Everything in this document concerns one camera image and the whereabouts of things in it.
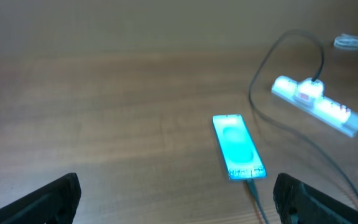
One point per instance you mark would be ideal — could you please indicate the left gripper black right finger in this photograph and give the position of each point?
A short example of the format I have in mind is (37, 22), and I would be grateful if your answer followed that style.
(299, 203)

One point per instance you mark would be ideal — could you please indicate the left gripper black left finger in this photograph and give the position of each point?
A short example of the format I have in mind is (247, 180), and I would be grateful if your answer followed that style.
(55, 202)

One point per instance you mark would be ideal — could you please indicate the blue Galaxy smartphone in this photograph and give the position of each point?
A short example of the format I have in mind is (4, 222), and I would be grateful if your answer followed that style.
(240, 155)

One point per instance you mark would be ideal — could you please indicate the white charger plug adapter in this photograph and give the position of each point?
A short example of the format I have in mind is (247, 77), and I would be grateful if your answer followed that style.
(308, 92)

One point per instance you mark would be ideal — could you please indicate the white power strip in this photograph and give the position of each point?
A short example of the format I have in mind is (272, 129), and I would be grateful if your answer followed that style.
(331, 112)

